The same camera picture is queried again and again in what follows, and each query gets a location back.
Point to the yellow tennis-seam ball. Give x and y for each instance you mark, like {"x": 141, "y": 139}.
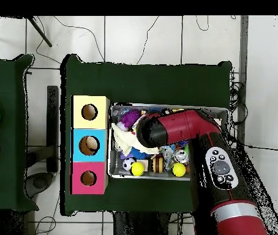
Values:
{"x": 178, "y": 169}

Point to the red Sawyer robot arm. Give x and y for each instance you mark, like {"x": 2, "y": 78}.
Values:
{"x": 178, "y": 127}

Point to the long black tripod leg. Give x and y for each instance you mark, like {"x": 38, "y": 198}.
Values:
{"x": 39, "y": 31}

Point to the dark grey rounded floor object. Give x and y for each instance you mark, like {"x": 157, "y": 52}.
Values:
{"x": 39, "y": 182}

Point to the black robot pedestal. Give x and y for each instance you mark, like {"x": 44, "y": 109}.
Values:
{"x": 141, "y": 225}

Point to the silver drink can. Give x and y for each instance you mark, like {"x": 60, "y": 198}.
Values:
{"x": 181, "y": 156}

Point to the wooden box with three holes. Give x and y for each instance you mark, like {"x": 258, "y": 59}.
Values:
{"x": 97, "y": 122}

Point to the cream waffle cloth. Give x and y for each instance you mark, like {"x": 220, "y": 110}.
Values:
{"x": 124, "y": 139}

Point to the small soccer ball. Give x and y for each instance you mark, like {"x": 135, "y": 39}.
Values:
{"x": 128, "y": 163}

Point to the clear mesh bin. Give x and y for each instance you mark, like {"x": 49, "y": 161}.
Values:
{"x": 115, "y": 169}

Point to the brown striped wooden burger toy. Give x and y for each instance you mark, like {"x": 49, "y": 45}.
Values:
{"x": 157, "y": 164}

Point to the dark green side-table cloth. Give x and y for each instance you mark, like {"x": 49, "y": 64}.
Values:
{"x": 6, "y": 80}

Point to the smooth yellow ball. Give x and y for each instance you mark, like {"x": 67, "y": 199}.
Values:
{"x": 137, "y": 169}

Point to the dark green tablecloth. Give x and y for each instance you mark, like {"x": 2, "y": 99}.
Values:
{"x": 153, "y": 83}

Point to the purple spiky toy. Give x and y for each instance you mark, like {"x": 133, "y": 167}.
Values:
{"x": 129, "y": 118}

